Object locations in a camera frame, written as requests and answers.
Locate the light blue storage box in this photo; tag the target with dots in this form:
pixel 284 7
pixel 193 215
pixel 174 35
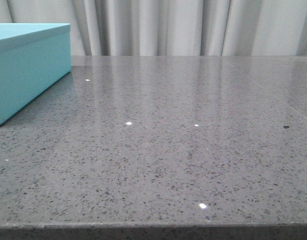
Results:
pixel 33 56

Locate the grey pleated curtain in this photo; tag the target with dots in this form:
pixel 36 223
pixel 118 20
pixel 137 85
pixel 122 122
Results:
pixel 172 27

